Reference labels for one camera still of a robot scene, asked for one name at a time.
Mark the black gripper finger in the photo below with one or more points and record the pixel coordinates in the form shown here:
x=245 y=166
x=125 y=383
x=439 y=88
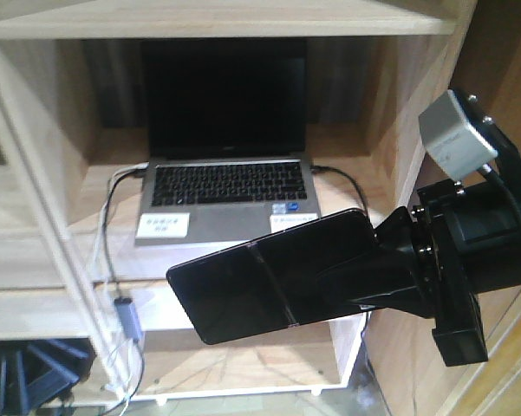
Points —
x=373 y=286
x=395 y=233

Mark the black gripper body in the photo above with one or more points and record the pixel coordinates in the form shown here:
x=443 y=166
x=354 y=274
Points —
x=474 y=230

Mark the black foldable smartphone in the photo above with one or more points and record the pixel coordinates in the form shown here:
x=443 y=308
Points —
x=273 y=282

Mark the silver laptop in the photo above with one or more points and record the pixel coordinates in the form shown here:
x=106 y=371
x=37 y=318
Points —
x=226 y=131

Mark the grey usb hub adapter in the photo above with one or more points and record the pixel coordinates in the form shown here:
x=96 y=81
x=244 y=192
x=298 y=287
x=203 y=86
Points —
x=128 y=316

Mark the wooden shelf unit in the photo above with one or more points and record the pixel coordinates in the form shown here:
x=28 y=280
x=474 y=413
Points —
x=59 y=156

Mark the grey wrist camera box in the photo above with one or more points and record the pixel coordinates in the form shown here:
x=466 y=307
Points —
x=451 y=140

